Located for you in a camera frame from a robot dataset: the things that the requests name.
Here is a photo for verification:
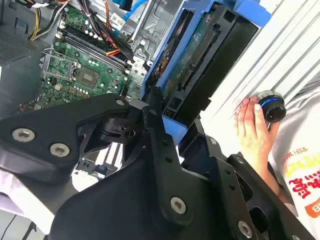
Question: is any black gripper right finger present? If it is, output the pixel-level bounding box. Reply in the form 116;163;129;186
179;118;316;240

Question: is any round black tool blue ring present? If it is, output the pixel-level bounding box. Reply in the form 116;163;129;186
254;90;287;123

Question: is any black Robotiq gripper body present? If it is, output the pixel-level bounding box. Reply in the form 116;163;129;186
48;159;233;240

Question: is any person's bare hand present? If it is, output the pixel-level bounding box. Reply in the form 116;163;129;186
234;96;280;168

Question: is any blue disk data wire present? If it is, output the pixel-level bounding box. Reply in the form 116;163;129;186
111;0;151;25

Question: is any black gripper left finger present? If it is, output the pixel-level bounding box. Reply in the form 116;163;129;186
0;86;195;226

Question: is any hard disk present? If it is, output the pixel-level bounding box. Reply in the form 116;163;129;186
141;0;272;146

